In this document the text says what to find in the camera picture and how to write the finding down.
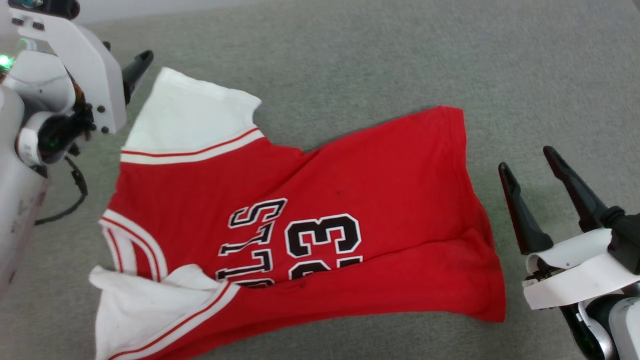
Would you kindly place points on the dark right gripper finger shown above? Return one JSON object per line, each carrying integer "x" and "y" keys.
{"x": 582, "y": 200}
{"x": 527, "y": 225}

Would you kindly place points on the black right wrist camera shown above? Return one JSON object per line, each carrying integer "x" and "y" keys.
{"x": 627, "y": 240}

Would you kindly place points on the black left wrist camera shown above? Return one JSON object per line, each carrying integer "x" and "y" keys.
{"x": 60, "y": 7}

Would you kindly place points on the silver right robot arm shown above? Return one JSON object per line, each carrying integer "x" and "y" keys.
{"x": 625, "y": 325}

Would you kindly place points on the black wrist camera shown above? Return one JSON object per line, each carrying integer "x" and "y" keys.
{"x": 627, "y": 240}
{"x": 60, "y": 7}

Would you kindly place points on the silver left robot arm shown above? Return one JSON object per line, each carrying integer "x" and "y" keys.
{"x": 10, "y": 200}

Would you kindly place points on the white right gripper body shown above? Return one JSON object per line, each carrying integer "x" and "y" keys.
{"x": 575, "y": 272}

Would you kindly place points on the red white basketball jersey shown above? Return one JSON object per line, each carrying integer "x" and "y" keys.
{"x": 350, "y": 190}

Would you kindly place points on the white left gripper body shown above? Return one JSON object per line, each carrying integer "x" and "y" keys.
{"x": 95, "y": 75}

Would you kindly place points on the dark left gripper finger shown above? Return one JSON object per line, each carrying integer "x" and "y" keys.
{"x": 137, "y": 70}

